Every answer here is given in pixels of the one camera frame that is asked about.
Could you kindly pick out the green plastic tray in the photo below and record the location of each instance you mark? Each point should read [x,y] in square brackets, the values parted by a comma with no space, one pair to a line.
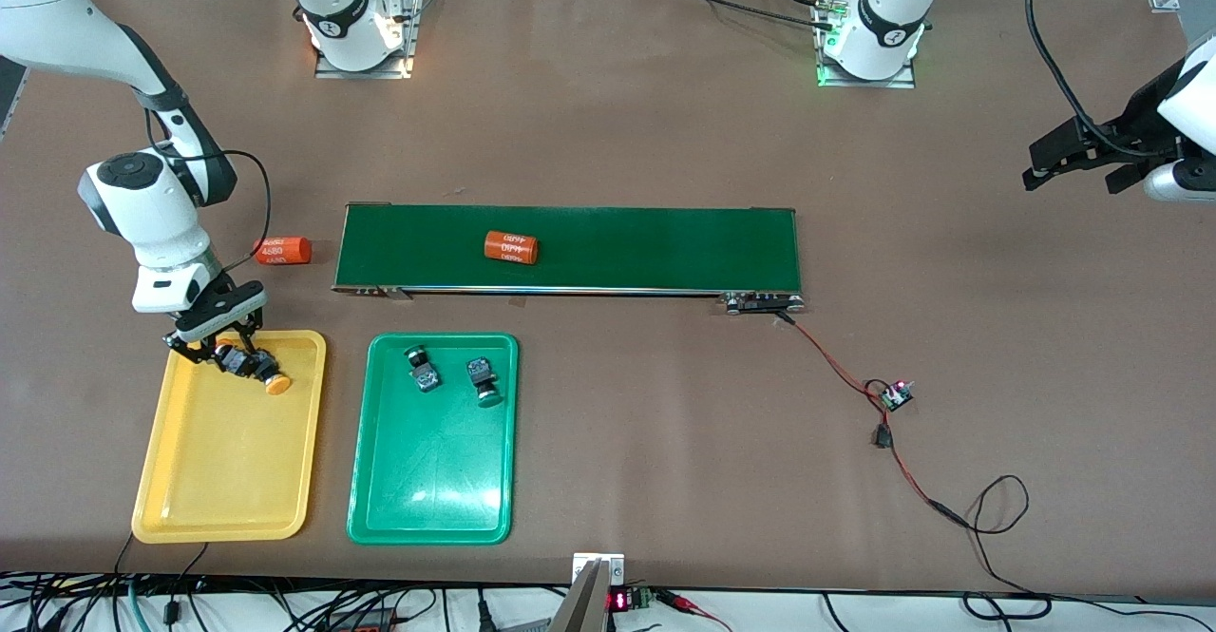
[432,480]

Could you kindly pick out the small controller circuit board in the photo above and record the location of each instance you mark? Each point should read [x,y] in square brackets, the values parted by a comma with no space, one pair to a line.
[894,396]

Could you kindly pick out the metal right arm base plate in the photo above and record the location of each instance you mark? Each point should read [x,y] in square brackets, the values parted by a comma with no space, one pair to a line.
[415,19]

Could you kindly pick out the green mushroom push button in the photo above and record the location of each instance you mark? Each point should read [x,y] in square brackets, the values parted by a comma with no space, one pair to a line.
[425,380]
[480,371]

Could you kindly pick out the yellow mushroom push button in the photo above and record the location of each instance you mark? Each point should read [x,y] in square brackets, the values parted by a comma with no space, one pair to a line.
[276,385]
[233,358]

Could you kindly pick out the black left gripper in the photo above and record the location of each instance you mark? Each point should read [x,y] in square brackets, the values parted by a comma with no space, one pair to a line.
[1132,125]

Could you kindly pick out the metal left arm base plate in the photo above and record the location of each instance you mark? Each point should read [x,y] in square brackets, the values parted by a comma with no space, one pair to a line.
[869,83]

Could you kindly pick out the orange cylinder with 4680 print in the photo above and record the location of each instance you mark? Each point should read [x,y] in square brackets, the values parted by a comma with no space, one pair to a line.
[285,252]
[511,246]

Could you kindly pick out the yellow plastic tray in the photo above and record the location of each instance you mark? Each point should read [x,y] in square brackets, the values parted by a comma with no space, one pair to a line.
[228,461]

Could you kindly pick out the small red digit display board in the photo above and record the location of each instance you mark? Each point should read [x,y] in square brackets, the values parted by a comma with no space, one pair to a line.
[629,600]

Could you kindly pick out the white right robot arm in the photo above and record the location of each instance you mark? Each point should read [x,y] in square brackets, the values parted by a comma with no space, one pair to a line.
[152,223]

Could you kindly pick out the green conveyor belt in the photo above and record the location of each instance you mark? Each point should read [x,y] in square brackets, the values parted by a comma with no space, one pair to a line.
[665,252]

